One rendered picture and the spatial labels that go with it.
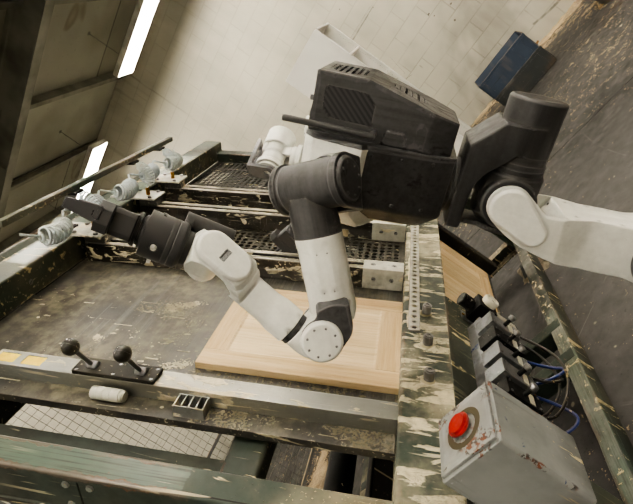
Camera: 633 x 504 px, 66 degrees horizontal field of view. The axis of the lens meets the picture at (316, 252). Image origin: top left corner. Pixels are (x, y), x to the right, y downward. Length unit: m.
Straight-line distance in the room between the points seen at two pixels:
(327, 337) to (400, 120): 0.43
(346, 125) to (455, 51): 5.37
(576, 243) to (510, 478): 0.54
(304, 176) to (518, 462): 0.54
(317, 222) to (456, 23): 5.53
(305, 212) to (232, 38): 6.02
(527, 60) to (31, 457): 5.00
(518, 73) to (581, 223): 4.28
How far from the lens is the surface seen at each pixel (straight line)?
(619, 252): 1.18
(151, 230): 0.88
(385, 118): 0.97
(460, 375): 1.18
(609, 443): 1.72
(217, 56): 6.93
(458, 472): 0.76
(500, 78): 5.32
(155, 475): 0.97
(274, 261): 1.55
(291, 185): 0.86
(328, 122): 0.98
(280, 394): 1.08
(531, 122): 1.04
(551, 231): 1.09
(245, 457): 1.08
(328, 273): 0.87
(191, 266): 0.91
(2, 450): 1.12
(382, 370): 1.19
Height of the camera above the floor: 1.32
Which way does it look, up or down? 6 degrees down
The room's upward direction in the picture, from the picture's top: 56 degrees counter-clockwise
